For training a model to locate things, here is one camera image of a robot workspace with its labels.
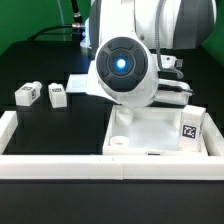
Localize white marker sheet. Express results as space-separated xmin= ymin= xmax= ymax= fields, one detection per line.
xmin=66 ymin=74 xmax=88 ymax=93

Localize white U-shaped obstacle fence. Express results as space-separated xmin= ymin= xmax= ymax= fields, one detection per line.
xmin=0 ymin=117 xmax=224 ymax=180

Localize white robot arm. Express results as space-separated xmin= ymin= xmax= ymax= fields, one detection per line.
xmin=89 ymin=0 xmax=217 ymax=108

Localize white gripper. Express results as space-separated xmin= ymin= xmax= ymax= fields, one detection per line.
xmin=154 ymin=55 xmax=193 ymax=105

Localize white square table top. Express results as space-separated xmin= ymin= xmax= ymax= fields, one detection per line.
xmin=103 ymin=105 xmax=208 ymax=157

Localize black cable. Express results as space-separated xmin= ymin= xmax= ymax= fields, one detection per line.
xmin=27 ymin=0 xmax=86 ymax=42

